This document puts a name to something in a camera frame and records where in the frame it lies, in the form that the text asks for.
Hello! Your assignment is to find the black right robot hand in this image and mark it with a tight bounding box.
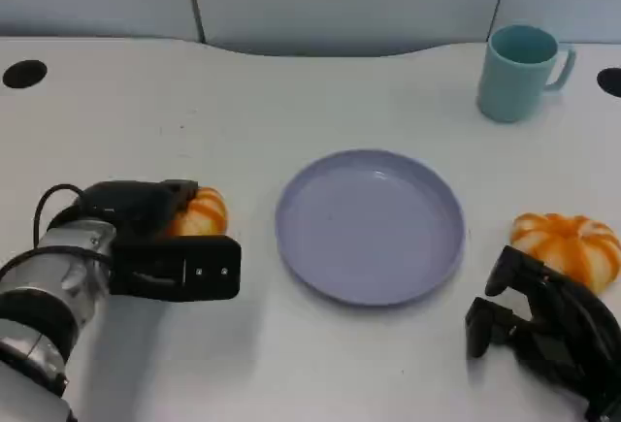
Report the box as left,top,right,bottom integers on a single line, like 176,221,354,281
464,245,621,422

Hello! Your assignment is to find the black table cable hole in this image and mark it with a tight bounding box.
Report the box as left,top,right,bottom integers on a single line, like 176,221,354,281
596,67,621,98
1,59,49,89

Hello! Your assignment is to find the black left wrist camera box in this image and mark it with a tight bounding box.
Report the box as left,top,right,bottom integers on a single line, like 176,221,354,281
109,235,243,303

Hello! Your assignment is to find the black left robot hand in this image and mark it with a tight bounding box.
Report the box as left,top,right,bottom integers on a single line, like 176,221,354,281
72,179,200,244

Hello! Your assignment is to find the pale green mug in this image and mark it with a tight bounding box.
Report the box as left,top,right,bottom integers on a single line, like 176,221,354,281
476,24,577,124

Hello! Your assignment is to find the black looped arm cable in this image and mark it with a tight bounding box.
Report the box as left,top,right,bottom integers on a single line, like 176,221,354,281
32,183,87,249

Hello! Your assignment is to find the orange and white bread roll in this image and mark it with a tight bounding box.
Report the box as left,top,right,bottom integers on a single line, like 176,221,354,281
509,212,621,295
164,187,229,238

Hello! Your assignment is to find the lilac plate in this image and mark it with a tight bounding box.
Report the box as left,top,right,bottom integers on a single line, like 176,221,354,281
274,148,466,308

